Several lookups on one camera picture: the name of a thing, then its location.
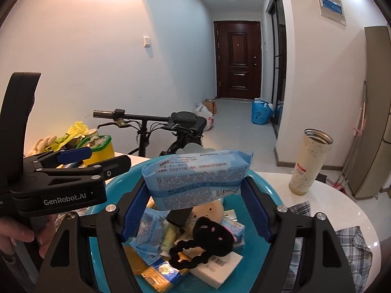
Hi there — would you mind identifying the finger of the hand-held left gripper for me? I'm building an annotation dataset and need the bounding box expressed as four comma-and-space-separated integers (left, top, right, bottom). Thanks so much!
24, 147, 93, 170
40, 155, 132, 187

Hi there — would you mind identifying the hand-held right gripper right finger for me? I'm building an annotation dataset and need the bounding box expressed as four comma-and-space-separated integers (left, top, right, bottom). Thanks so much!
240, 175, 356, 293

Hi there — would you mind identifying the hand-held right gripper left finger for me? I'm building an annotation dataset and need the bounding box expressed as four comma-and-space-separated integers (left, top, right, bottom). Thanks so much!
36, 175, 153, 293

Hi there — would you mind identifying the blue plastic basin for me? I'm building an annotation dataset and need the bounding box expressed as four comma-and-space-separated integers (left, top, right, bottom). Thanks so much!
87, 156, 283, 293

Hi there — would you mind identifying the black plush toy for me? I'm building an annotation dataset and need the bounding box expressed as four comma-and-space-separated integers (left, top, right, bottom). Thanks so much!
169, 217, 234, 271

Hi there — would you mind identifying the blue tissue pack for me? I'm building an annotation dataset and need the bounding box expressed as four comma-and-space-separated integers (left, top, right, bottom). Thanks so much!
141, 142, 255, 211

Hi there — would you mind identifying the person's left hand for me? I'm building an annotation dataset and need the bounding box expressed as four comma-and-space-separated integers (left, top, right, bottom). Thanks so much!
0, 212, 60, 260

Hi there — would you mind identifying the yellow container green lid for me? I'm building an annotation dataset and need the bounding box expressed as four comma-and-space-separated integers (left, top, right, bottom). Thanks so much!
76, 134, 115, 159

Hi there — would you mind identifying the light blue box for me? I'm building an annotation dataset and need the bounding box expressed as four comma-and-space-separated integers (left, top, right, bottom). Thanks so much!
221, 209, 246, 249

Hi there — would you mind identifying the yellow plastic bag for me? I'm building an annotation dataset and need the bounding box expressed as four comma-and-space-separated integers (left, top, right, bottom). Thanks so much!
50, 121, 89, 151

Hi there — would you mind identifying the cream tube black cap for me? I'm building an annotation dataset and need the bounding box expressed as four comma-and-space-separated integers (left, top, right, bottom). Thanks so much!
160, 209, 191, 255

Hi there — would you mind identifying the round beige puff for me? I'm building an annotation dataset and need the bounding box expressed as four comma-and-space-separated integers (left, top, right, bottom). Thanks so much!
186, 200, 225, 229

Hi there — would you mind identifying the large white box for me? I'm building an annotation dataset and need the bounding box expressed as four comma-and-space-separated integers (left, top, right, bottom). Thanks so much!
194, 252, 243, 289

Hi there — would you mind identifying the gold box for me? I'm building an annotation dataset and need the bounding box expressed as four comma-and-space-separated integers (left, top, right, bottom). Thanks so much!
139, 264, 184, 293

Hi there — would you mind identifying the beige speckled tumbler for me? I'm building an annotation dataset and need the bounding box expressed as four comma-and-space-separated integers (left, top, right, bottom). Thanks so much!
289, 128, 333, 195

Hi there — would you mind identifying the blue bag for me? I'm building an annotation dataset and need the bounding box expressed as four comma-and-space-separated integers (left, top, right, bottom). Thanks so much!
251, 98, 274, 126

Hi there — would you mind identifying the plaid cloth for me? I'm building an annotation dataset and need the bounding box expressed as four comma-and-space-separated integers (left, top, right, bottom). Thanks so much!
287, 201, 373, 277

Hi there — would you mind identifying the white plastic bag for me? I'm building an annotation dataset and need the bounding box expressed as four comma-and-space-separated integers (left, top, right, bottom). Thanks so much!
193, 103, 215, 132

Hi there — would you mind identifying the mop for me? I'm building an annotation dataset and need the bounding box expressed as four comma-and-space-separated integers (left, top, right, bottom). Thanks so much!
331, 81, 369, 193

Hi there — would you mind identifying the black framed sliding door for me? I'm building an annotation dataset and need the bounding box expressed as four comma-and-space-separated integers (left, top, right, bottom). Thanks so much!
266, 0, 288, 142

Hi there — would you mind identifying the dark red door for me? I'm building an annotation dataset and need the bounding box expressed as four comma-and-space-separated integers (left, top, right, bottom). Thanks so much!
213, 20, 261, 100

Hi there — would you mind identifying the beige refrigerator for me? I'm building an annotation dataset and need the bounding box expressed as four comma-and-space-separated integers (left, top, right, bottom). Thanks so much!
348, 26, 391, 200

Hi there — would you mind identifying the bicycle handlebar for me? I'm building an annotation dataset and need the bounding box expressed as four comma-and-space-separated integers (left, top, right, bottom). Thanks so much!
93, 109, 206, 159

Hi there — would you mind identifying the grey wall panel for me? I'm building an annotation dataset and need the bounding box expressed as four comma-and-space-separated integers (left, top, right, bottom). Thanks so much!
312, 0, 347, 26

